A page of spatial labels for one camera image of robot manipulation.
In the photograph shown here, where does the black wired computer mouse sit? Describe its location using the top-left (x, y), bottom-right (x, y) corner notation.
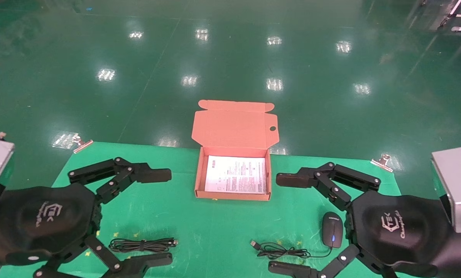
top-left (250, 212), bottom-right (344, 260)

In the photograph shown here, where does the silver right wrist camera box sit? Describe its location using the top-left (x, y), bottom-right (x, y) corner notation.
top-left (431, 146), bottom-right (461, 233)

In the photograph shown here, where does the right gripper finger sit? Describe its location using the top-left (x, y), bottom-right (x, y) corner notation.
top-left (275, 162), bottom-right (381, 212)
top-left (268, 243), bottom-right (393, 278)

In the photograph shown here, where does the metal binder clip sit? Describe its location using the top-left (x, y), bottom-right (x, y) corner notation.
top-left (72, 134), bottom-right (94, 154)
top-left (370, 154), bottom-right (393, 173)

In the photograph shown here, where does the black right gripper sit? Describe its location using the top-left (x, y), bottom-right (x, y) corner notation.
top-left (346, 191), bottom-right (461, 278)

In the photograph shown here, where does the printed white paper sheet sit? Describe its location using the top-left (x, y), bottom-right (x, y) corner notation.
top-left (204, 156), bottom-right (267, 193)

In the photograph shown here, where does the black data cable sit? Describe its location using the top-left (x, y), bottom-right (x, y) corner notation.
top-left (109, 237), bottom-right (178, 254)

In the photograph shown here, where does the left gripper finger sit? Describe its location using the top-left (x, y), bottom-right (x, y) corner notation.
top-left (68, 157), bottom-right (172, 204)
top-left (33, 236), bottom-right (174, 278)

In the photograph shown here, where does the green table mat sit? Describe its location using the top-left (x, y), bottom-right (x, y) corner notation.
top-left (0, 141), bottom-right (404, 278)

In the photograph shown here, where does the orange cardboard box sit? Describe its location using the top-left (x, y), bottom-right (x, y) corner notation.
top-left (192, 100), bottom-right (279, 201)

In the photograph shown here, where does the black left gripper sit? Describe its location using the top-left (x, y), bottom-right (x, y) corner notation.
top-left (0, 183), bottom-right (102, 269)

